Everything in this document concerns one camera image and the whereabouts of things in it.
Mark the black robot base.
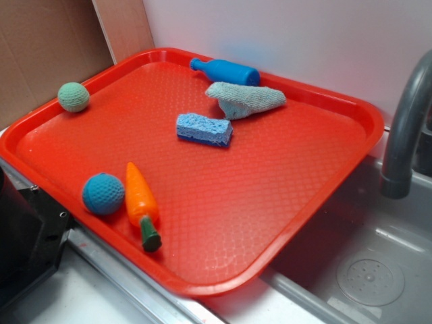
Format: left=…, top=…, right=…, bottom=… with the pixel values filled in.
left=1, top=171, right=70, bottom=308

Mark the blue dimpled ball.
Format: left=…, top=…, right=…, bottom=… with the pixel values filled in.
left=82, top=173, right=125, bottom=216

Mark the green dimpled ball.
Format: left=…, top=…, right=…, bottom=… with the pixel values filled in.
left=57, top=82, right=90, bottom=113

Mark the red plastic tray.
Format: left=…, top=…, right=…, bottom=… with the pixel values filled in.
left=1, top=49, right=384, bottom=297

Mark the blue sponge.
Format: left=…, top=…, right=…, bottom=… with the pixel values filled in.
left=176, top=113, right=234, bottom=147

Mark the light blue cloth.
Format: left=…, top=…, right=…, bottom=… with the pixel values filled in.
left=205, top=82, right=287, bottom=120

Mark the orange toy carrot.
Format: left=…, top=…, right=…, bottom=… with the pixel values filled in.
left=125, top=162, right=162, bottom=252

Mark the blue toy bottle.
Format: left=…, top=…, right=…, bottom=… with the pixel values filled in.
left=190, top=58, right=261, bottom=86

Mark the grey toy sink basin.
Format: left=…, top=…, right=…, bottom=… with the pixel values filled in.
left=205, top=158, right=431, bottom=323

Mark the grey toy faucet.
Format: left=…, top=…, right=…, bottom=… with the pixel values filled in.
left=379, top=51, right=431, bottom=199

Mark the brown cardboard panel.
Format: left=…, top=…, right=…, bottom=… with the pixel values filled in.
left=1, top=1, right=154, bottom=128

